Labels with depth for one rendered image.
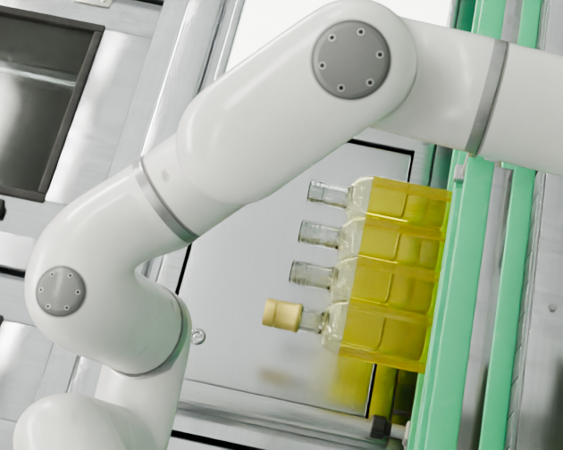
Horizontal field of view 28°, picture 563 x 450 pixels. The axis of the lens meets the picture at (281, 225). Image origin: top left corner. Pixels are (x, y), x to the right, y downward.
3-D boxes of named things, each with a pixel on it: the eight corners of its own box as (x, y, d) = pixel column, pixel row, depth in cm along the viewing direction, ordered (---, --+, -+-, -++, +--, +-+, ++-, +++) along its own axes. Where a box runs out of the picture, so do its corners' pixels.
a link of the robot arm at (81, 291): (188, 184, 103) (65, 270, 106) (113, 128, 91) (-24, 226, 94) (251, 304, 97) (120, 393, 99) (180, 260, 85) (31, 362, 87)
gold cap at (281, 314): (298, 324, 137) (264, 317, 137) (304, 299, 136) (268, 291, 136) (296, 337, 134) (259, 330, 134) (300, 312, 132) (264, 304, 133)
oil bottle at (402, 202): (508, 222, 145) (347, 189, 146) (519, 202, 140) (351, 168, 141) (504, 261, 143) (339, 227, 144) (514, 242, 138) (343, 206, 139)
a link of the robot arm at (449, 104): (501, 44, 97) (322, -1, 98) (516, 35, 84) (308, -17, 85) (471, 153, 98) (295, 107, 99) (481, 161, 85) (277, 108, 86)
